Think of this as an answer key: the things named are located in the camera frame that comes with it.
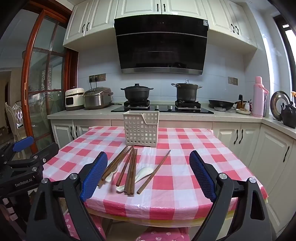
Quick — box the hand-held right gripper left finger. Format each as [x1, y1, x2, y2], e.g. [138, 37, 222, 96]
[25, 151, 108, 241]

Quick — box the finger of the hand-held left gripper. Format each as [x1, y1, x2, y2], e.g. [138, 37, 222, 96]
[0, 136, 35, 163]
[7, 142, 60, 171]

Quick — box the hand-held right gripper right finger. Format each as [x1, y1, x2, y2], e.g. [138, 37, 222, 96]
[189, 150, 277, 241]

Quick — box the bundle of wooden chopsticks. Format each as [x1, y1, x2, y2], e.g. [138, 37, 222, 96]
[97, 145, 171, 196]

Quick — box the white perforated plastic basket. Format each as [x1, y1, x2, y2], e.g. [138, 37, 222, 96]
[123, 110, 160, 148]

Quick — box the pink checkered tablecloth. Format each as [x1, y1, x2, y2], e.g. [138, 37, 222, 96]
[43, 126, 269, 229]

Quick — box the ornate dining chair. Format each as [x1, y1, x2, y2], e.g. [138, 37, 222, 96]
[5, 102, 25, 132]

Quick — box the pink floral seat cushion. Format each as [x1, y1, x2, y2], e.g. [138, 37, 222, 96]
[62, 212, 107, 241]
[136, 228, 190, 241]

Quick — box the white electric cooker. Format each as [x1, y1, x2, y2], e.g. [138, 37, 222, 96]
[65, 87, 85, 111]

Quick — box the silver rice cooker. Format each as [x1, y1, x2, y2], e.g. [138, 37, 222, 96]
[83, 87, 114, 110]

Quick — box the wooden framed glass door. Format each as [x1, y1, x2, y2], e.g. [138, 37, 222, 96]
[21, 9, 79, 149]

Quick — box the black wok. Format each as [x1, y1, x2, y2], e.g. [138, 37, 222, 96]
[208, 99, 235, 111]

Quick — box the black glass gas hob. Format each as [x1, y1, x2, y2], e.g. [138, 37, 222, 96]
[111, 100, 214, 114]

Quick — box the dark stock pot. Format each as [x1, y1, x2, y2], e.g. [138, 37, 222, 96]
[171, 79, 203, 102]

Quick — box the black casserole pot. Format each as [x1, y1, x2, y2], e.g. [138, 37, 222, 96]
[120, 83, 154, 102]

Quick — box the pink thermos flask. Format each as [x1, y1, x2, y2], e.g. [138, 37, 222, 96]
[251, 76, 270, 117]

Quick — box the black teapot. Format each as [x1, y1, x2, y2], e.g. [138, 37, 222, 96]
[280, 103, 296, 128]

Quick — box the steel pot lid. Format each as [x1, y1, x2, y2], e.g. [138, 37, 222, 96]
[270, 91, 291, 121]

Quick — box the black range hood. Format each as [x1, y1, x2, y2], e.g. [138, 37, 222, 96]
[114, 14, 210, 76]

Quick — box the white wall cabinet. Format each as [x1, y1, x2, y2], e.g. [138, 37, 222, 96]
[63, 0, 116, 45]
[207, 0, 258, 55]
[114, 0, 208, 20]

